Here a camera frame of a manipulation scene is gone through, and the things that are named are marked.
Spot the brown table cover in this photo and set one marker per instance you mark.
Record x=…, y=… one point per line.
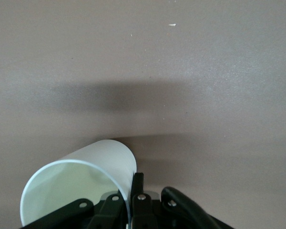
x=143, y=71

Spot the white plastic cup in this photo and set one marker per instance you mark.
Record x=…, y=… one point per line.
x=105, y=155

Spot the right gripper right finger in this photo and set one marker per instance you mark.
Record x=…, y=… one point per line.
x=140, y=210

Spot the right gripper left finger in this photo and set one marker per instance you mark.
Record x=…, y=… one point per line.
x=109, y=210

